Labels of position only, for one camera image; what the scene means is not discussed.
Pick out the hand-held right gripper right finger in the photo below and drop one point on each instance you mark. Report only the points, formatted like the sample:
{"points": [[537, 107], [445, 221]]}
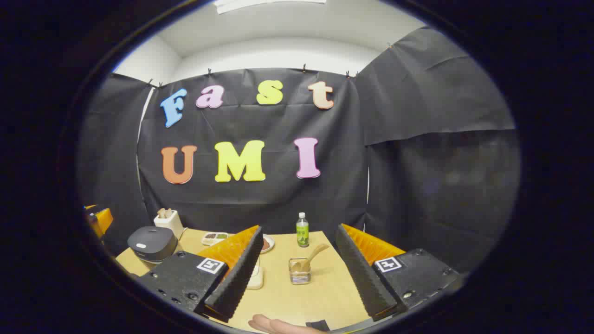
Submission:
{"points": [[417, 278]]}

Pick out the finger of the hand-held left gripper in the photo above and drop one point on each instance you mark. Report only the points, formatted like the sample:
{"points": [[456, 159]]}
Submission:
{"points": [[103, 220]]}

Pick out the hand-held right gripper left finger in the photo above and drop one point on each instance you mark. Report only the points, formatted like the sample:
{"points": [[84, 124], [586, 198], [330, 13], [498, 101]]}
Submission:
{"points": [[185, 278]]}

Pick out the grey rice cooker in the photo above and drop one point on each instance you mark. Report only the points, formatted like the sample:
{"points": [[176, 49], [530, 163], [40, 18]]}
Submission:
{"points": [[151, 246]]}

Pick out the clear container of white rice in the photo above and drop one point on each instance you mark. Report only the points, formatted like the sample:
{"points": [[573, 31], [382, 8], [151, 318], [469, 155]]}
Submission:
{"points": [[256, 279]]}

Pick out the wooden spoon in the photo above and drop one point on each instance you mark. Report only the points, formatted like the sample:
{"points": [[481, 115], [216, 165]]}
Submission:
{"points": [[315, 253]]}

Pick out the white divided tray with beans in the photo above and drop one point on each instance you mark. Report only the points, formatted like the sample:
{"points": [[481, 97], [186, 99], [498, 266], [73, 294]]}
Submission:
{"points": [[214, 238]]}

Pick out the white box with wooden utensils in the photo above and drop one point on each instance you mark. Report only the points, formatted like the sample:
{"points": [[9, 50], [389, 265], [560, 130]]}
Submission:
{"points": [[171, 225]]}

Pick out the white plate with meat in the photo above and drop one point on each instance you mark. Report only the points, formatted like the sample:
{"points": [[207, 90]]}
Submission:
{"points": [[267, 243]]}

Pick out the black backdrop cloth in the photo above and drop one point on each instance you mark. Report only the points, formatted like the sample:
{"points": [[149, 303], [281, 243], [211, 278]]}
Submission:
{"points": [[278, 199]]}

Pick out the green drink bottle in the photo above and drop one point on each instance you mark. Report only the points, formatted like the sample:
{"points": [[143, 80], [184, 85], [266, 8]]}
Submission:
{"points": [[302, 232]]}

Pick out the long ceiling light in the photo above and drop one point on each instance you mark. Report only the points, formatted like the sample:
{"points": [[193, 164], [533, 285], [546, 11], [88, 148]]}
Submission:
{"points": [[269, 3]]}

